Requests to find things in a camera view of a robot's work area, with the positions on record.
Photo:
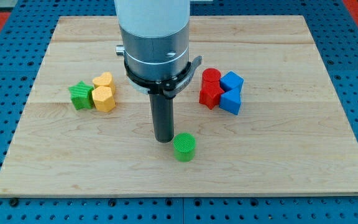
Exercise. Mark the yellow heart block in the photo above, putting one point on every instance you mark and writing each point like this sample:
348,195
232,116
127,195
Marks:
105,79

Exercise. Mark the light wooden board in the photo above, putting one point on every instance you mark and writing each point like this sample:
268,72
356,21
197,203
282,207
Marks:
290,138

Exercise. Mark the red cylinder block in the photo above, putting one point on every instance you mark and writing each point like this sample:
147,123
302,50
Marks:
210,77

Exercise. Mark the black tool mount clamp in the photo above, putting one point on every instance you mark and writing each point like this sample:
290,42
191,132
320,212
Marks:
167,88

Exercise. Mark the blue triangle block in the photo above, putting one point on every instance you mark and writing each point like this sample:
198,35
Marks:
231,101

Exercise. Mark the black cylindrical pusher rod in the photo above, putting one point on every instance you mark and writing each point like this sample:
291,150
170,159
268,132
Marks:
162,117

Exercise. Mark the red star block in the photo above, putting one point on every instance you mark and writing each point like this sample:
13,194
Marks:
210,94

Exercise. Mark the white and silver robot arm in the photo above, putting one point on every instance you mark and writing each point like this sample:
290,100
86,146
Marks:
155,48

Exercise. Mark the blue cube block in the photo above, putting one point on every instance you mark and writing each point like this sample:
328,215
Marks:
230,81

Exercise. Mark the yellow pentagon block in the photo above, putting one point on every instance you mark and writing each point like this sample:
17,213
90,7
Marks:
103,99

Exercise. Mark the green cylinder block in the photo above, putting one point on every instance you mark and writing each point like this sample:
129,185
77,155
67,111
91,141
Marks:
184,145

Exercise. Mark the green star block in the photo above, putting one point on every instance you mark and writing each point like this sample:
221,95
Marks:
81,95

